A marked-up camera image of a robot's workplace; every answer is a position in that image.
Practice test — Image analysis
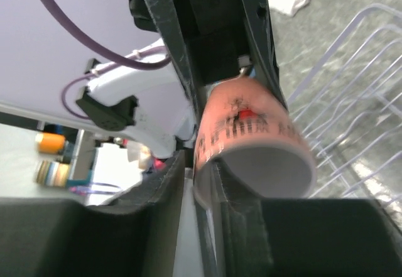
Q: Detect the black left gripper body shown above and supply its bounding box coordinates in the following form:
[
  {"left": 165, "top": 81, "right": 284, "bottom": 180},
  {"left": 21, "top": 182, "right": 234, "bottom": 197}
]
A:
[{"left": 129, "top": 0, "right": 254, "bottom": 85}]

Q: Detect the white wire dish rack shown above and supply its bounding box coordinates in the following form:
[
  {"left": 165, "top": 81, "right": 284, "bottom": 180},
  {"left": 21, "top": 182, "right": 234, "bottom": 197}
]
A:
[{"left": 288, "top": 4, "right": 401, "bottom": 222}]

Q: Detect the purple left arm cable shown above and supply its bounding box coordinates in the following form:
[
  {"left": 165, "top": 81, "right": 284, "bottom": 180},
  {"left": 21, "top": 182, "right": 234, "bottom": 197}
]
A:
[{"left": 26, "top": 0, "right": 172, "bottom": 121}]

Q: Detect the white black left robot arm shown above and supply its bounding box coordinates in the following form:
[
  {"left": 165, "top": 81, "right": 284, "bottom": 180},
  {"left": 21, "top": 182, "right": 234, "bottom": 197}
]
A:
[{"left": 77, "top": 0, "right": 284, "bottom": 158}]

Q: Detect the orange thread spool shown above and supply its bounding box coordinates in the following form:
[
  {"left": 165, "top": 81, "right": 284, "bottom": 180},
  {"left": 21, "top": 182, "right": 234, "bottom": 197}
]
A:
[{"left": 35, "top": 133, "right": 66, "bottom": 155}]

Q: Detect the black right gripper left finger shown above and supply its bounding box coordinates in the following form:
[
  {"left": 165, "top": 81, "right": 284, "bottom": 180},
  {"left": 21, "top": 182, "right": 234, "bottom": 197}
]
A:
[{"left": 1, "top": 151, "right": 186, "bottom": 276}]

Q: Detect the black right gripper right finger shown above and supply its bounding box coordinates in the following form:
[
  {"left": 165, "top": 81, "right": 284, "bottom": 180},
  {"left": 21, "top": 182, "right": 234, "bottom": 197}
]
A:
[{"left": 197, "top": 161, "right": 401, "bottom": 276}]

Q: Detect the multicolour tape roll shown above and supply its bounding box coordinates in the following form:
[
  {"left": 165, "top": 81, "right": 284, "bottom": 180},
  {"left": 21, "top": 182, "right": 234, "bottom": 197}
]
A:
[{"left": 34, "top": 160, "right": 70, "bottom": 188}]

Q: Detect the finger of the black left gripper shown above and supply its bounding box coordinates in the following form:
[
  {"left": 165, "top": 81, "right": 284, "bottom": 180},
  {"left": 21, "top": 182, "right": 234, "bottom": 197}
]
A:
[
  {"left": 145, "top": 0, "right": 206, "bottom": 124},
  {"left": 241, "top": 0, "right": 287, "bottom": 107}
]

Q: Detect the pink printed mug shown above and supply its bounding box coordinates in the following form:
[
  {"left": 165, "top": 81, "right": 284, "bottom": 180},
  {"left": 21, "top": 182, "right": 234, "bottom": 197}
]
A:
[{"left": 193, "top": 77, "right": 317, "bottom": 209}]

